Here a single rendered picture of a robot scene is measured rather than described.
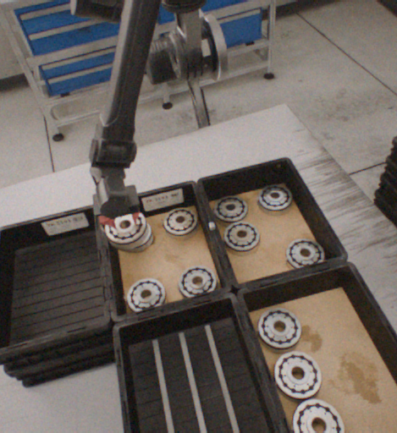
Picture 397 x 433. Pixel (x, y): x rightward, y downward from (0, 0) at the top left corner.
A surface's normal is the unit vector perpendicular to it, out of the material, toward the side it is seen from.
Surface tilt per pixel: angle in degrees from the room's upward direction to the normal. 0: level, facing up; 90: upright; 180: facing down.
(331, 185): 0
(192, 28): 90
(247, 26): 90
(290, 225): 0
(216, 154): 0
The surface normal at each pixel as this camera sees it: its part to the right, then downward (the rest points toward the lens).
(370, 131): -0.10, -0.65
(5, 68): 0.33, 0.70
